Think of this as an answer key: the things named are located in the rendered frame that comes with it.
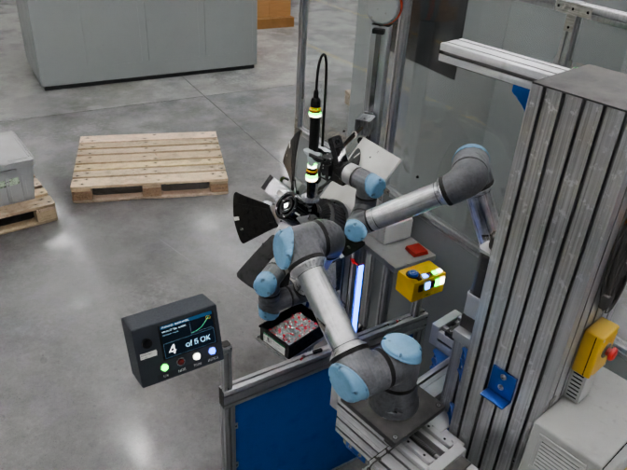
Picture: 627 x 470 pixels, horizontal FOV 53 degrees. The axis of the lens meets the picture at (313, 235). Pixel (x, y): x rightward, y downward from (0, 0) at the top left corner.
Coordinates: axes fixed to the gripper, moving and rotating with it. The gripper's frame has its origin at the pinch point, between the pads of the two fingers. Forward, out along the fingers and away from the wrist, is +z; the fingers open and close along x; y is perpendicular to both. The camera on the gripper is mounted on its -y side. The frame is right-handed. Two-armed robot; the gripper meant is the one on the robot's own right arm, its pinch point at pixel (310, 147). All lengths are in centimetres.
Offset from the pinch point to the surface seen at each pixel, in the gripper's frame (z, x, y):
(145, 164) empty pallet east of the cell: 279, 75, 136
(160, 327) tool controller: -28, -81, 25
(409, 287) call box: -44, 14, 45
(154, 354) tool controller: -29, -84, 33
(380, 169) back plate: -2.1, 38.7, 18.8
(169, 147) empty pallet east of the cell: 297, 108, 136
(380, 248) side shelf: 0, 48, 63
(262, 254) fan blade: 7.4, -15.7, 44.8
